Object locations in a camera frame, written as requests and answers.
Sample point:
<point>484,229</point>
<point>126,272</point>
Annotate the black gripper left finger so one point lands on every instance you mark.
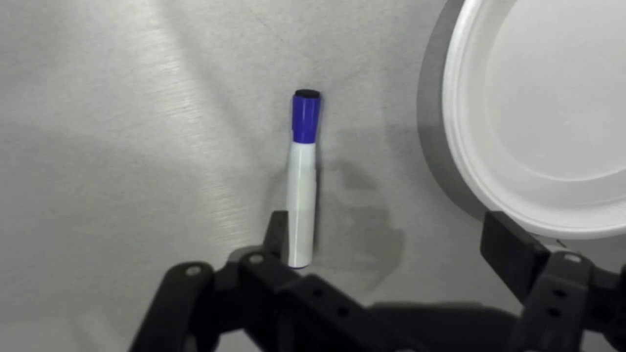
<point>255,294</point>

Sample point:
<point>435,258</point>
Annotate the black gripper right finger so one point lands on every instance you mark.
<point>562,294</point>

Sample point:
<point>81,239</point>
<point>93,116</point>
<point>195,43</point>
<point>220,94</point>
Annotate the blue capped white marker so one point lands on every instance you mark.
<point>302,176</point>

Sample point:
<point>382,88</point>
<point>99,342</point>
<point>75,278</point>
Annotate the white round plate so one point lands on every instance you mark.
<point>535,112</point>

